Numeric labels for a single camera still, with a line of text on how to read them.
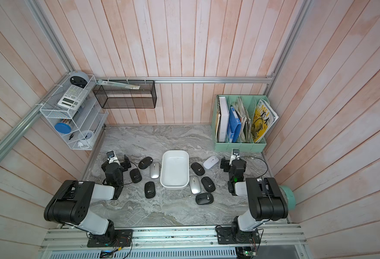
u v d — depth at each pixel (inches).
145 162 38.4
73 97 30.5
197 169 37.4
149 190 34.3
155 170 37.5
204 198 33.0
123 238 28.8
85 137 36.5
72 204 17.8
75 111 29.3
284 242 29.0
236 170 28.5
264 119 38.3
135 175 35.9
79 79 31.9
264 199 18.3
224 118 35.7
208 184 34.9
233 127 37.4
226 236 28.8
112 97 41.7
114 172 27.5
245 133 39.5
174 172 38.6
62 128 30.2
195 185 34.9
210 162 38.6
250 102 40.8
